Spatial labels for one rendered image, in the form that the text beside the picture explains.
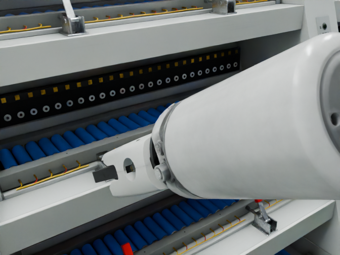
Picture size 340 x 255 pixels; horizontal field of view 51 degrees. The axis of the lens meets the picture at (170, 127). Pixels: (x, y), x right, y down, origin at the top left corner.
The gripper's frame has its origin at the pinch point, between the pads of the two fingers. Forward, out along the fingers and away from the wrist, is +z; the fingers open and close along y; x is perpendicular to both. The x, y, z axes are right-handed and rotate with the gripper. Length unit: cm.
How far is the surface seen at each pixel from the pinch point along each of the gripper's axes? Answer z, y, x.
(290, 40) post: 7.1, 44.6, 12.7
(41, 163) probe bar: 10.4, -7.9, 3.6
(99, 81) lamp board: 17.9, 6.9, 14.8
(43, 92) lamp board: 17.8, -3.0, 14.9
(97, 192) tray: 5.5, -3.1, -2.5
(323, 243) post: 16, 45, -32
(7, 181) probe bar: 10.5, -12.7, 2.6
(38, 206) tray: 6.1, -10.5, -1.6
